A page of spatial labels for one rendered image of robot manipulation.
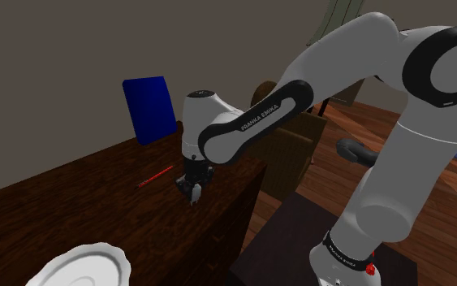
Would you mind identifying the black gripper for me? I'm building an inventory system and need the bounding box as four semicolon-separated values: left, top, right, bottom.
175;154;216;207

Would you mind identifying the red pen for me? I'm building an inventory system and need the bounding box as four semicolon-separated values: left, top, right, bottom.
134;165;175;190

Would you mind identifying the blue flat tablet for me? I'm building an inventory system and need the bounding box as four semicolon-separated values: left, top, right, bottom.
122;76;179;146

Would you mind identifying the dark robot stand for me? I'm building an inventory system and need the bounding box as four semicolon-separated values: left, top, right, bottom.
227;192;419;286

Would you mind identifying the white scalloped plate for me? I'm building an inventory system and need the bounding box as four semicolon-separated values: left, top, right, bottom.
25;242;132;286

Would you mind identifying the dark grey curved object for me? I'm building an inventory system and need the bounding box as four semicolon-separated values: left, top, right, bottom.
335;137;379;168

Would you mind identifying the pale green tall panel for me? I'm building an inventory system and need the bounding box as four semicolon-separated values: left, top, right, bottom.
306;0;367;109

